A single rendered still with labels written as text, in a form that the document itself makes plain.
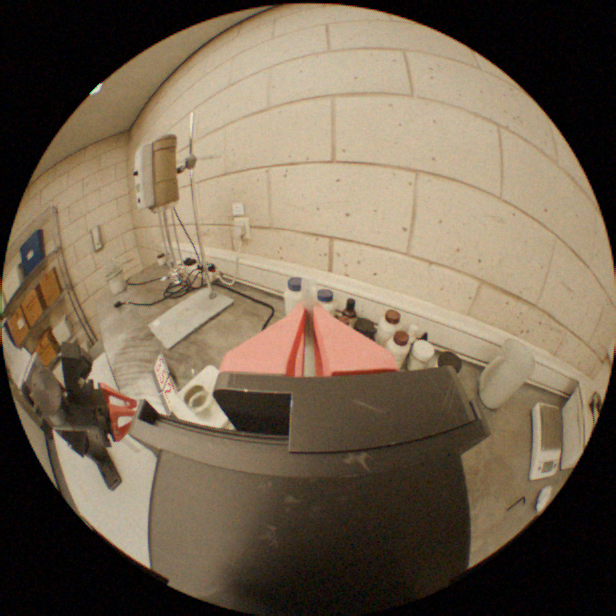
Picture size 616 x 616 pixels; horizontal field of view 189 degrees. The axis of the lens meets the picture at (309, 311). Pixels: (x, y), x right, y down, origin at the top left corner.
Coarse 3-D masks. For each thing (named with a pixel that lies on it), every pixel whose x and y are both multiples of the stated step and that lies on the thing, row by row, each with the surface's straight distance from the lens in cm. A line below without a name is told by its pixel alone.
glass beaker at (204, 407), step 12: (192, 372) 35; (180, 384) 35; (192, 384) 37; (204, 384) 33; (180, 396) 35; (204, 396) 33; (192, 408) 34; (204, 408) 34; (216, 408) 37; (204, 420) 37
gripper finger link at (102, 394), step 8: (104, 384) 39; (96, 392) 37; (104, 392) 39; (112, 392) 39; (96, 400) 35; (104, 400) 36; (128, 400) 40; (136, 400) 41; (104, 408) 34; (128, 408) 42; (104, 416) 35
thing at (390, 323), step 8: (392, 312) 53; (384, 320) 53; (392, 320) 51; (384, 328) 52; (392, 328) 52; (400, 328) 53; (376, 336) 56; (384, 336) 53; (392, 336) 53; (384, 344) 55
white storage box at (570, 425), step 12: (576, 396) 95; (588, 396) 100; (564, 408) 98; (576, 408) 93; (588, 408) 95; (564, 420) 97; (576, 420) 92; (588, 420) 91; (564, 432) 95; (576, 432) 90; (588, 432) 89; (564, 444) 93; (576, 444) 89; (564, 456) 91; (576, 456) 88; (564, 468) 93
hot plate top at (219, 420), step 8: (208, 368) 44; (216, 368) 43; (208, 376) 43; (216, 376) 42; (208, 384) 41; (176, 400) 42; (184, 408) 41; (184, 416) 40; (192, 416) 39; (216, 416) 37; (224, 416) 37; (208, 424) 37; (216, 424) 37; (224, 424) 36
